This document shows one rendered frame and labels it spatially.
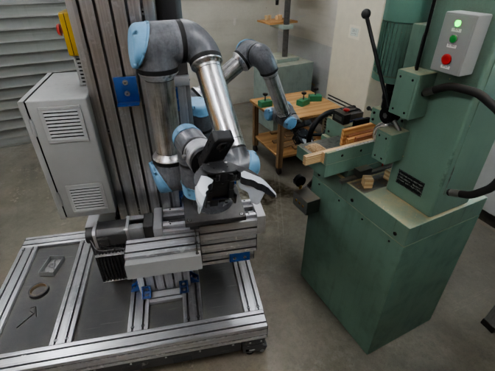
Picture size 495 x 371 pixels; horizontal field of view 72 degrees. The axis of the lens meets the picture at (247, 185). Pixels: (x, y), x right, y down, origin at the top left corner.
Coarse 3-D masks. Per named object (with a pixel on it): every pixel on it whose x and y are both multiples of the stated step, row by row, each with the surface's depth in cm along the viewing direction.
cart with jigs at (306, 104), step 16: (288, 96) 322; (304, 96) 322; (320, 96) 309; (256, 112) 319; (304, 112) 289; (320, 112) 289; (256, 128) 328; (304, 128) 346; (256, 144) 337; (272, 144) 316; (288, 144) 311
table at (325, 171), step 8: (328, 136) 170; (336, 136) 163; (304, 144) 156; (320, 144) 156; (328, 144) 156; (336, 144) 156; (304, 152) 151; (344, 160) 144; (352, 160) 146; (360, 160) 148; (368, 160) 151; (376, 160) 153; (312, 168) 149; (320, 168) 143; (328, 168) 141; (336, 168) 143; (344, 168) 146; (352, 168) 148; (328, 176) 144
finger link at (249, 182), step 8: (240, 176) 70; (248, 176) 69; (256, 176) 70; (240, 184) 71; (248, 184) 69; (256, 184) 68; (264, 184) 67; (248, 192) 71; (256, 192) 70; (264, 192) 67; (272, 192) 66; (256, 200) 71
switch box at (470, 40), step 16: (448, 16) 97; (464, 16) 93; (480, 16) 90; (448, 32) 98; (464, 32) 94; (480, 32) 93; (448, 48) 99; (464, 48) 95; (480, 48) 96; (432, 64) 104; (448, 64) 100; (464, 64) 97
